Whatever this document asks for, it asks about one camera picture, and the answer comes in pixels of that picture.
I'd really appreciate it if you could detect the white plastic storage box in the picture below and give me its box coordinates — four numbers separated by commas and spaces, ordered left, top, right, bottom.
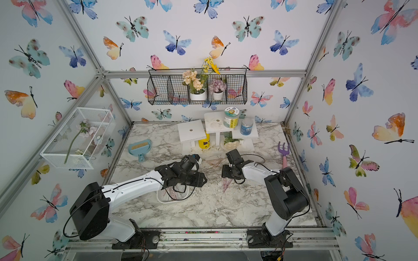
156, 170, 192, 204

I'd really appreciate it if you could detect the pink artificial flower stem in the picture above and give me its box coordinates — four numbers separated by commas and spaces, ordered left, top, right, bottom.
64, 120, 97, 164

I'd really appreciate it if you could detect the white wire cage shelf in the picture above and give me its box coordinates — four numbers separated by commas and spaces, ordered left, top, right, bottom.
40, 107, 116, 170

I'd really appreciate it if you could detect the green lid jar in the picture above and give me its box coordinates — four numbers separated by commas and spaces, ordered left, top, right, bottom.
223, 106, 240, 129

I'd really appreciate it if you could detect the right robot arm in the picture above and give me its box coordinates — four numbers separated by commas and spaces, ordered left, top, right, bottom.
222, 149, 310, 249

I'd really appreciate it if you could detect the yellow artificial flower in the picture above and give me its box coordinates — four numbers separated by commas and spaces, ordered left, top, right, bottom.
201, 57, 220, 75

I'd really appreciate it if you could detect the beige flower pot plant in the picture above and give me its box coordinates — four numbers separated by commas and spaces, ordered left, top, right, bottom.
182, 70, 208, 101

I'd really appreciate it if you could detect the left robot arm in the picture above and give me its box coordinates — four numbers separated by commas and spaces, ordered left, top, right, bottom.
69, 154, 207, 250

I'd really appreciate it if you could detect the blue lid jar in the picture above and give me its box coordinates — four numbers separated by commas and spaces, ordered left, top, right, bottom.
240, 118, 254, 136

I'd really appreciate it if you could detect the white tiered display stand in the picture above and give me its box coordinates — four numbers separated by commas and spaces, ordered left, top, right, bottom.
177, 112, 259, 154

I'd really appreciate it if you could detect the purple pink garden fork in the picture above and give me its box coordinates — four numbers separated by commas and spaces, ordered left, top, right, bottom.
278, 142, 291, 169

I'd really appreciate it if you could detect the pink triangle ruler small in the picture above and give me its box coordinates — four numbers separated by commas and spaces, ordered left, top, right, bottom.
222, 178, 233, 193

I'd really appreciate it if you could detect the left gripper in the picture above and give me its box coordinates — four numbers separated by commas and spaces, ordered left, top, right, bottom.
179, 172, 209, 188

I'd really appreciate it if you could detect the purple flower pot plant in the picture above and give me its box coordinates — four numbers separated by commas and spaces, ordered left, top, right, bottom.
209, 79, 227, 101

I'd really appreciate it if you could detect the teal dustpan brush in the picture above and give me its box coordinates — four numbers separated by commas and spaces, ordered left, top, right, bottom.
128, 139, 152, 162

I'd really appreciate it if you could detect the shell planter with greenery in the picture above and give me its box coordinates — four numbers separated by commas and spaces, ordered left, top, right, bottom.
221, 132, 243, 152

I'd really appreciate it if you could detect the pink triangle ruler large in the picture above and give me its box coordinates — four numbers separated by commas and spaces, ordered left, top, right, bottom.
206, 158, 225, 167

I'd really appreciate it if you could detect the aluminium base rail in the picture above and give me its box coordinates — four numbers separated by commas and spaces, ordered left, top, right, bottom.
65, 227, 340, 254

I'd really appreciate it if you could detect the black wire wall basket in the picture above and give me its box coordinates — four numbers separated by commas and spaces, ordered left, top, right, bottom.
144, 67, 248, 105

